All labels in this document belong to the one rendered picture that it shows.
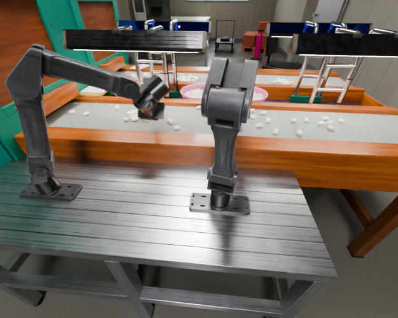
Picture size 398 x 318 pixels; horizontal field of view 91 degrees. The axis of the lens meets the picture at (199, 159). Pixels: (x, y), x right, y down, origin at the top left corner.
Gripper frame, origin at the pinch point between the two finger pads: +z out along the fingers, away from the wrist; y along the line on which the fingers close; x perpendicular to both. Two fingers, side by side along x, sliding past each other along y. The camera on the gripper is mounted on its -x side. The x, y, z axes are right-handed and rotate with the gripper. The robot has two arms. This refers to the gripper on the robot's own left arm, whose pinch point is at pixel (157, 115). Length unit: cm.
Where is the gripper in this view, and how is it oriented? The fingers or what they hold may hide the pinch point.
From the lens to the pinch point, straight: 89.0
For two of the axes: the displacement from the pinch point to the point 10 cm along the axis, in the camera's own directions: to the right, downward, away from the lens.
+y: -9.9, -0.8, 0.7
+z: 0.7, 0.4, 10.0
